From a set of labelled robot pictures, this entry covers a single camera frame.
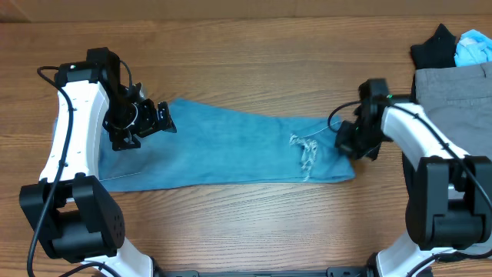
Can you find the light blue denim jeans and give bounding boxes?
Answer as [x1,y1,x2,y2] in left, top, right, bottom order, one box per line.
[98,99,355,192]

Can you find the light blue crumpled cloth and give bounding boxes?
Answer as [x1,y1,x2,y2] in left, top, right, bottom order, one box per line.
[454,29,491,67]

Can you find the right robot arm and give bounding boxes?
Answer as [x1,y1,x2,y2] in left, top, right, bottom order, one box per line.
[327,78,491,277]

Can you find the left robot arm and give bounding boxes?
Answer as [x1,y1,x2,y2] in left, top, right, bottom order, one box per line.
[19,48,176,276]

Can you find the grey shorts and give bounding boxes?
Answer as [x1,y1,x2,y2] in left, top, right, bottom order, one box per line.
[415,62,491,158]

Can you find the black garment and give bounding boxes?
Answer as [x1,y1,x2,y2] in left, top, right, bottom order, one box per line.
[401,23,459,185]

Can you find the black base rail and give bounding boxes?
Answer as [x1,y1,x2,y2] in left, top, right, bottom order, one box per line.
[154,266,377,277]

